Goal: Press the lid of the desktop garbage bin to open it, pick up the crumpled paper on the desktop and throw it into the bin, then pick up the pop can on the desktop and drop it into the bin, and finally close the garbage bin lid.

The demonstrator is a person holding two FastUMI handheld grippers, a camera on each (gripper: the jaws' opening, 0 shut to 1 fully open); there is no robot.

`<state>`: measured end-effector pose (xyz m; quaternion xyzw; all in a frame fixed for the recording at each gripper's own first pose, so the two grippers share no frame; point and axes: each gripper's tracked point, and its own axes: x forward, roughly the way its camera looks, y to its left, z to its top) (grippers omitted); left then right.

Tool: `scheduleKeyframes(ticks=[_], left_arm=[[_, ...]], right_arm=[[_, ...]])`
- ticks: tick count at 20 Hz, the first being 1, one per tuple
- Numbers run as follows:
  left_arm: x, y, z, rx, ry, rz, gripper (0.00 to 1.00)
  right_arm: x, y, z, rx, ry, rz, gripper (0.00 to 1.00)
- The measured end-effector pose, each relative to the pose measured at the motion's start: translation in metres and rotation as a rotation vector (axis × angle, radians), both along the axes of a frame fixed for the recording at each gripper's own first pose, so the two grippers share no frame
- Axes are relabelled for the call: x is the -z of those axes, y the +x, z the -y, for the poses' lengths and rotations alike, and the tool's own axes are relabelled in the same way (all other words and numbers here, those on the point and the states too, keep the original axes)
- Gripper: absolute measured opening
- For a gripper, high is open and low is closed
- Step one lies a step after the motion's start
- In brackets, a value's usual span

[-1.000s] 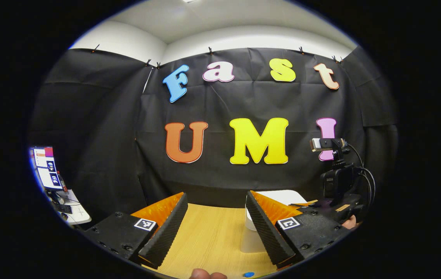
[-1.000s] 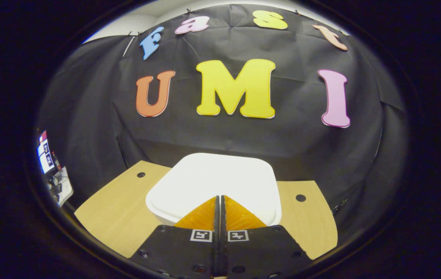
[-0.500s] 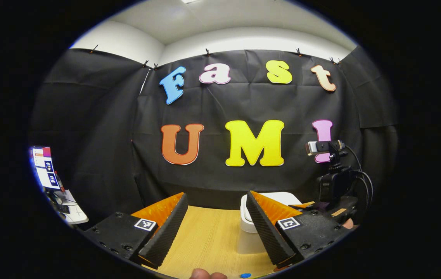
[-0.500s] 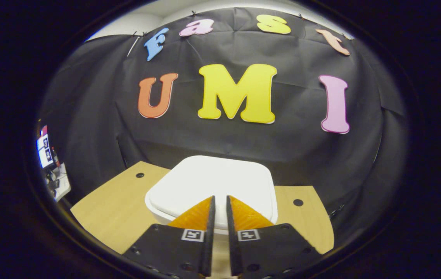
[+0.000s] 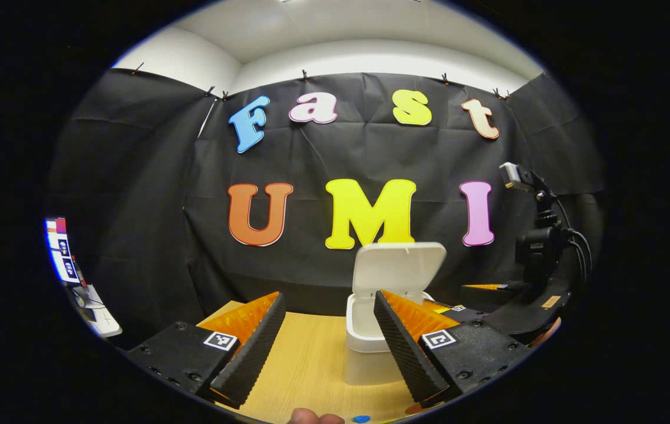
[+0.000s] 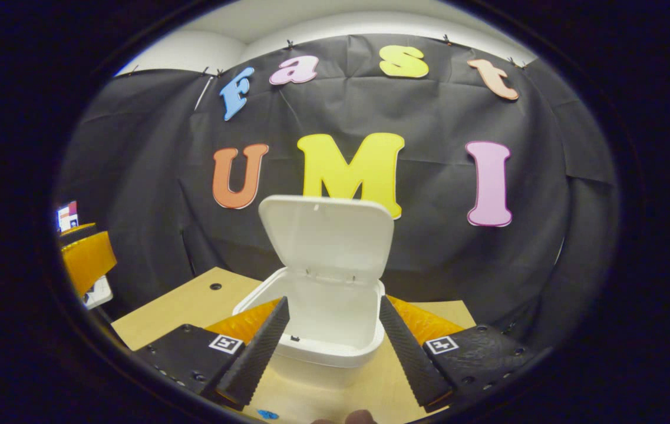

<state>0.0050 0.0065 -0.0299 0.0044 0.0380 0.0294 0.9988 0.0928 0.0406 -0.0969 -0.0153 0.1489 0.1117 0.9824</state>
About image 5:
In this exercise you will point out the white desktop garbage bin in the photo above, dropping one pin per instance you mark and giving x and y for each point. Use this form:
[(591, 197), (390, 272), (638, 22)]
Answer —
[(396, 271)]

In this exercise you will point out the row of black cloth clips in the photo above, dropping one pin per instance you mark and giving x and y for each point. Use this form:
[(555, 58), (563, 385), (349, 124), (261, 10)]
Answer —
[(305, 75)]

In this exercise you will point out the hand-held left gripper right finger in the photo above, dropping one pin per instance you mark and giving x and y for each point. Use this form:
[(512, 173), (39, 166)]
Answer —
[(405, 353)]

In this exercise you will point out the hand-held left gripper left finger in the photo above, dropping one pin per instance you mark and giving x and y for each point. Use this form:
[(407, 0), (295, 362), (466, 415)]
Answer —
[(255, 353)]

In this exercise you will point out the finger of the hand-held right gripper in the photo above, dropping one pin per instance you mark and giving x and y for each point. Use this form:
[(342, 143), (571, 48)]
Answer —
[(467, 313), (494, 297)]

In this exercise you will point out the computer monitor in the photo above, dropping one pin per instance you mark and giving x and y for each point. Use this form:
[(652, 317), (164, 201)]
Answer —
[(60, 250)]

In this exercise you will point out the wooden desktop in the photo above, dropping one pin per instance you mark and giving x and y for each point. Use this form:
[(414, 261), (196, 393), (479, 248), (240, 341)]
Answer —
[(311, 365)]

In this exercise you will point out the white side table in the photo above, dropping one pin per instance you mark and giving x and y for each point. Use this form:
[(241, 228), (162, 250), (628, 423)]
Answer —
[(102, 321)]

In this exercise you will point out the blue paper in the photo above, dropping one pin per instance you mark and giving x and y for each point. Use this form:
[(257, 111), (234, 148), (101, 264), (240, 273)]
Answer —
[(362, 419)]

